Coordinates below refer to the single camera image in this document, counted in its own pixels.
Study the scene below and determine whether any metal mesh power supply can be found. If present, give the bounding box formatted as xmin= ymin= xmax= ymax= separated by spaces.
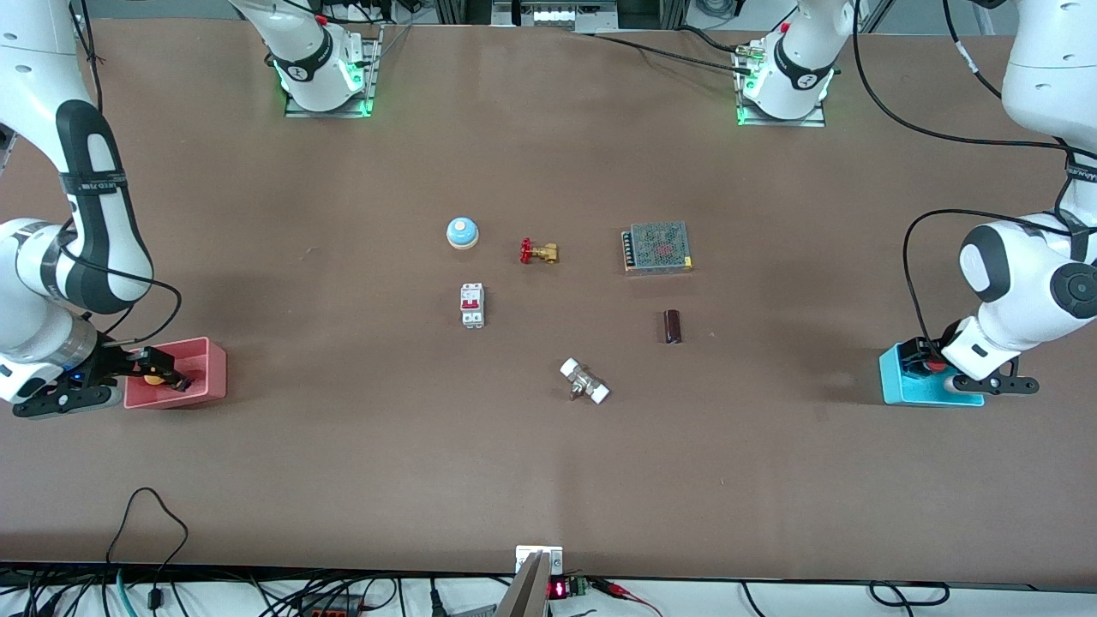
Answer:
xmin=622 ymin=221 xmax=693 ymax=275

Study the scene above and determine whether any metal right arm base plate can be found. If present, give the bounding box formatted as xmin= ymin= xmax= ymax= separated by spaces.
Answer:
xmin=285 ymin=24 xmax=382 ymax=118

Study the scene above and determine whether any metal fitting with white caps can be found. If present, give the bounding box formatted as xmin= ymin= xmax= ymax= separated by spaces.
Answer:
xmin=560 ymin=358 xmax=611 ymax=404

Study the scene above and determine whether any black cable at table edge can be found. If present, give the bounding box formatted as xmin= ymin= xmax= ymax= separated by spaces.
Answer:
xmin=868 ymin=581 xmax=950 ymax=608

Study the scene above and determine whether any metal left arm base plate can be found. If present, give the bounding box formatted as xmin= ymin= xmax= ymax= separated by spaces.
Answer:
xmin=735 ymin=47 xmax=828 ymax=129

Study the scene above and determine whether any black cables to arm base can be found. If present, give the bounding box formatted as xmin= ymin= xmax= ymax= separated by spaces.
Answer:
xmin=574 ymin=26 xmax=759 ymax=74

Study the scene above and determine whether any grey background rack equipment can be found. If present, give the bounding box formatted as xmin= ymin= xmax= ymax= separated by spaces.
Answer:
xmin=493 ymin=0 xmax=618 ymax=33

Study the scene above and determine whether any red clip lead cable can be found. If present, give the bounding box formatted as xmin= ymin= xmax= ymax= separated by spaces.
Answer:
xmin=591 ymin=579 xmax=662 ymax=617

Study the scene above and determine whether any black looped cable with ferrite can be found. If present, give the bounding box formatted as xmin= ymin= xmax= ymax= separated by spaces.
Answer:
xmin=105 ymin=487 xmax=189 ymax=611

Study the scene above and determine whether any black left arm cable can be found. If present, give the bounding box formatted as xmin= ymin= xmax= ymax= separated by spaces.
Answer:
xmin=851 ymin=0 xmax=1097 ymax=344

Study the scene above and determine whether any cyan plastic bin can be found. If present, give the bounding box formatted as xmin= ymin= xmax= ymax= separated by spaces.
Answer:
xmin=878 ymin=343 xmax=986 ymax=407

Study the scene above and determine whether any grey camera pole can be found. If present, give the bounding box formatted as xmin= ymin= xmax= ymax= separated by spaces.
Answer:
xmin=495 ymin=551 xmax=551 ymax=617

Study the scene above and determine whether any pink plastic bin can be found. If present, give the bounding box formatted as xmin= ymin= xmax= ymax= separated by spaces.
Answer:
xmin=123 ymin=337 xmax=228 ymax=410

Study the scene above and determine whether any white pole bracket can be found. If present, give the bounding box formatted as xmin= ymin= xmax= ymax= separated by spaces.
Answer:
xmin=515 ymin=545 xmax=564 ymax=575

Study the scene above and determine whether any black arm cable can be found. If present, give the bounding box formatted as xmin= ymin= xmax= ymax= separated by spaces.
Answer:
xmin=56 ymin=219 xmax=183 ymax=348
xmin=851 ymin=0 xmax=1097 ymax=344

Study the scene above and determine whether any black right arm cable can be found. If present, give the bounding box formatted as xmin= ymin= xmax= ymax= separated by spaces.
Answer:
xmin=56 ymin=219 xmax=183 ymax=348

